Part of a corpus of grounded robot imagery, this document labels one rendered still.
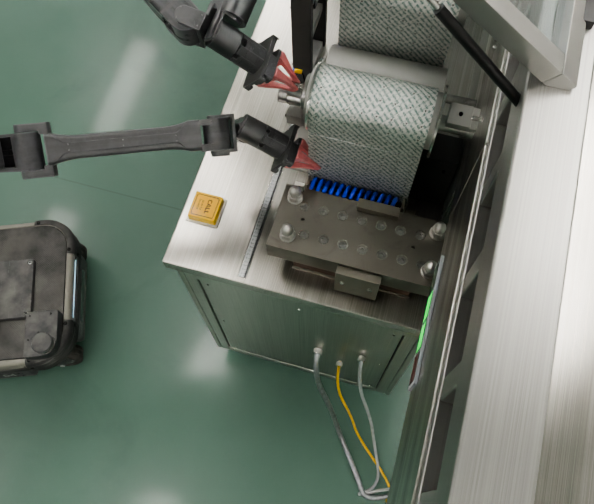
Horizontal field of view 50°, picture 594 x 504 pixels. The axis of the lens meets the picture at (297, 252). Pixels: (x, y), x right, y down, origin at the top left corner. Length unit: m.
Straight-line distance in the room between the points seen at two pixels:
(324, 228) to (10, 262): 1.35
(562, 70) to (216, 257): 0.95
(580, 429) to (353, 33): 0.91
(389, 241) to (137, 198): 1.50
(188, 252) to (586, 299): 0.93
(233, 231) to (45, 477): 1.27
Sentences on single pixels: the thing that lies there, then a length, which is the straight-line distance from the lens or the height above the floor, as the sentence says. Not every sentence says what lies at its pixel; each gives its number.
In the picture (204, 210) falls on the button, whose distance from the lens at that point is 1.58.
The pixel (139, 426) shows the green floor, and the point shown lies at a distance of 2.41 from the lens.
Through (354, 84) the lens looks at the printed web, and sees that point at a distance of 1.27.
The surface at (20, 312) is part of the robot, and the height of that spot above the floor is 0.26.
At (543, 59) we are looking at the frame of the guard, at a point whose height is 1.70.
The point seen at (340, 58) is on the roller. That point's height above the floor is 1.23.
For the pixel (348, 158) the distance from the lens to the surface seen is 1.38.
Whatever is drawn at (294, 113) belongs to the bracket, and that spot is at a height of 1.14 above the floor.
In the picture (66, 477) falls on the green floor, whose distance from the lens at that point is 2.47.
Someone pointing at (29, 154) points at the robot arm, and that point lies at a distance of 1.38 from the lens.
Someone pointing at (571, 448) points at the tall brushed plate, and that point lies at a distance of 0.95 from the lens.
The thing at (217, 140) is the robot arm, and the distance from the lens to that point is 1.36.
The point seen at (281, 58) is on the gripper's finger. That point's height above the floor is 1.34.
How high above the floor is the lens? 2.32
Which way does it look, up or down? 67 degrees down
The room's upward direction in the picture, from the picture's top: 3 degrees counter-clockwise
